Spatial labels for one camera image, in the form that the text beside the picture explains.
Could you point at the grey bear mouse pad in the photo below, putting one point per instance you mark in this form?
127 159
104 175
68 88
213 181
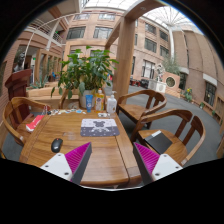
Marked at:
99 128

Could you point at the left wooden armchair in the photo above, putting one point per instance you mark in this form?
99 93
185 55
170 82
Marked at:
16 115

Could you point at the white statue on pedestal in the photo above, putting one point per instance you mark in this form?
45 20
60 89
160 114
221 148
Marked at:
157 84

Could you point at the dark red wooden lectern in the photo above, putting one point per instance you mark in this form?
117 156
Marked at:
17 83

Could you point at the far right wooden armchair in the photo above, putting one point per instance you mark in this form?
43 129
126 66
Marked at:
155 102

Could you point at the wooden armchair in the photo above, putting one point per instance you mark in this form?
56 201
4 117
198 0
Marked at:
155 102
16 115
188 126

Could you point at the black computer mouse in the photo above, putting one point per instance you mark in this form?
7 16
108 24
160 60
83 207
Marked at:
56 145

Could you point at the near right wooden armchair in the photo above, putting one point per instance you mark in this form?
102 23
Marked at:
188 126

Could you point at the blue tube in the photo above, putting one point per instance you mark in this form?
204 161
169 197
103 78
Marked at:
89 99

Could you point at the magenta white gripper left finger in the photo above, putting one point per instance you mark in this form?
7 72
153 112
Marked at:
70 166

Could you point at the white pump bottle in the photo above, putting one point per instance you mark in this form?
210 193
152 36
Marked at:
111 104

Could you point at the yellow bottle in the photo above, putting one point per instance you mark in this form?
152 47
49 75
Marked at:
99 100

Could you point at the wooden table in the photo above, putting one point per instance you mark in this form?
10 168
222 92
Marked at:
111 162

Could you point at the wooden pillar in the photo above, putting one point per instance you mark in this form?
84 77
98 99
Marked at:
124 32

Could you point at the green potted plant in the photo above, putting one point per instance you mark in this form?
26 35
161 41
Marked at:
84 73

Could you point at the black notebook on chair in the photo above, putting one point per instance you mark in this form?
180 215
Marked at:
158 141

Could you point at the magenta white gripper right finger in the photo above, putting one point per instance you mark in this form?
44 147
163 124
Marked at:
153 166

